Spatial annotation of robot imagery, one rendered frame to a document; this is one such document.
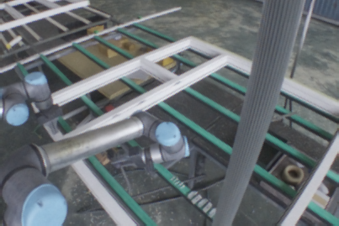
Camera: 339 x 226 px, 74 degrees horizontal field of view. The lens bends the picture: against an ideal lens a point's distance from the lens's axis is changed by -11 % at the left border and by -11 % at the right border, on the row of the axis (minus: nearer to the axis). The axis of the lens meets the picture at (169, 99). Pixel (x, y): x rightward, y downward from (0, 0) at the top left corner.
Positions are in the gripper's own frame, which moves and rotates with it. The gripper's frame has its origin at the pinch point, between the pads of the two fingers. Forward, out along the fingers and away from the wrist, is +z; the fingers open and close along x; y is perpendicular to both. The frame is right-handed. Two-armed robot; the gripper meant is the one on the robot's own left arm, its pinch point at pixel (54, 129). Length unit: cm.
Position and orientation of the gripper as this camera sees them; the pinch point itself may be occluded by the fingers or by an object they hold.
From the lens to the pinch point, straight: 140.7
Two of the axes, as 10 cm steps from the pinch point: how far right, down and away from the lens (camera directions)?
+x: -7.3, 4.1, -5.4
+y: -6.8, -4.4, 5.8
